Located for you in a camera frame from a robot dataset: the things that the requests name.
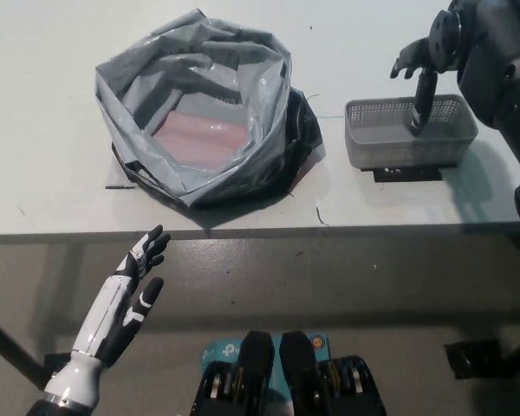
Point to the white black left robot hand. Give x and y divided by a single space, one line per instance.
117 307

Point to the black ribbed robot body block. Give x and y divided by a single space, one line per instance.
251 359
299 359

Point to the thin black tape strip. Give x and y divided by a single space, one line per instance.
120 187

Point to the pink foam packet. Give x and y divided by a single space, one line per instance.
203 136

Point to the black tape patch on table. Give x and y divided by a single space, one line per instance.
409 174

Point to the teal printed box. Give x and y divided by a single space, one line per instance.
219 351

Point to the grey perforated rectangular basket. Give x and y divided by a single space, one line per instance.
385 151

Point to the grey black plastic bag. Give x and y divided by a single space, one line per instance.
260 143

